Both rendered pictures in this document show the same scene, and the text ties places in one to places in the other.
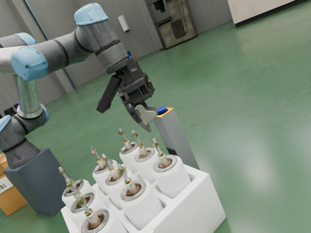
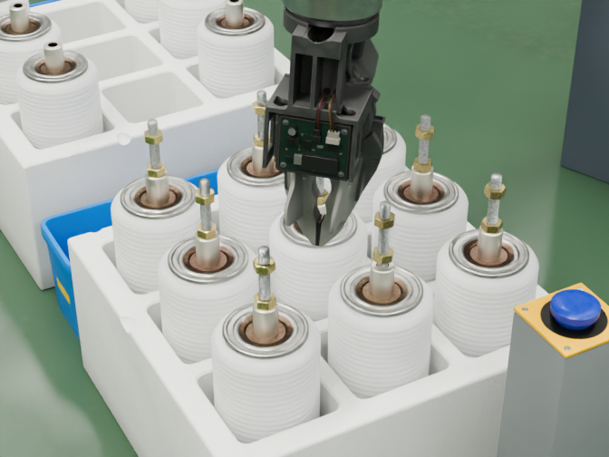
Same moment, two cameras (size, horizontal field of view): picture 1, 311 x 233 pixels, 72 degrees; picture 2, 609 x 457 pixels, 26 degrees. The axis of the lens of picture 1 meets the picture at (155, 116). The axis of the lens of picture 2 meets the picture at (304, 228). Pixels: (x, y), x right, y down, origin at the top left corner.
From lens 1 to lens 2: 110 cm
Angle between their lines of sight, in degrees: 78
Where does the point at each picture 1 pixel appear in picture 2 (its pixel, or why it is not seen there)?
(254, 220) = not seen: outside the picture
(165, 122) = (517, 342)
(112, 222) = (135, 228)
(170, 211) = (155, 367)
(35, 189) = (584, 57)
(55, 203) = (594, 150)
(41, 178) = not seen: outside the picture
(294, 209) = not seen: outside the picture
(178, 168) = (222, 363)
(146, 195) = (169, 286)
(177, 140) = (517, 435)
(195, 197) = (192, 443)
